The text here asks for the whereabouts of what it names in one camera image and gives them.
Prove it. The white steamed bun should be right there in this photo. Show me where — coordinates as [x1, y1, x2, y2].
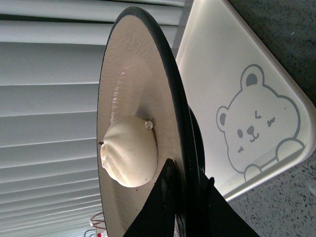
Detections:
[100, 116, 158, 188]

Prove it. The grey pleated curtain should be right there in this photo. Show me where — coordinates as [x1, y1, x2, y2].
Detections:
[0, 0, 192, 237]

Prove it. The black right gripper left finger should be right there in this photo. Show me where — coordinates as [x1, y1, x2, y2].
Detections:
[124, 159, 177, 237]

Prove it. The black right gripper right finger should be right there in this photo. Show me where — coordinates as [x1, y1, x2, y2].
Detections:
[197, 170, 258, 237]

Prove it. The beige plate with black rim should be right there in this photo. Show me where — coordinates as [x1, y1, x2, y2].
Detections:
[97, 6, 199, 237]

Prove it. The cream bear print tray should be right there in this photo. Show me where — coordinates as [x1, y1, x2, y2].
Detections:
[177, 0, 316, 200]

